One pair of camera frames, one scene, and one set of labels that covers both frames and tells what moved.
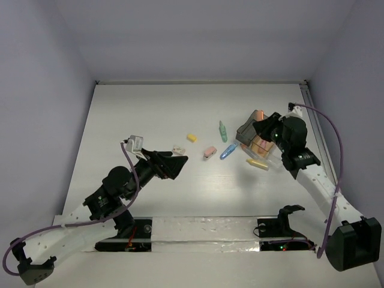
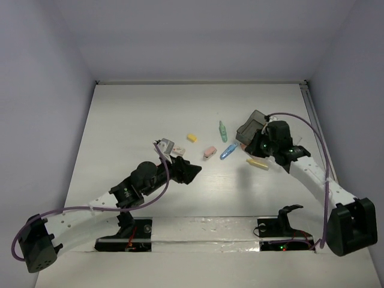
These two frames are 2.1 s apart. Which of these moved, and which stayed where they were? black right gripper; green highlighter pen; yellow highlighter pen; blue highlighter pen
Moved: black right gripper
Stayed: blue highlighter pen; green highlighter pen; yellow highlighter pen
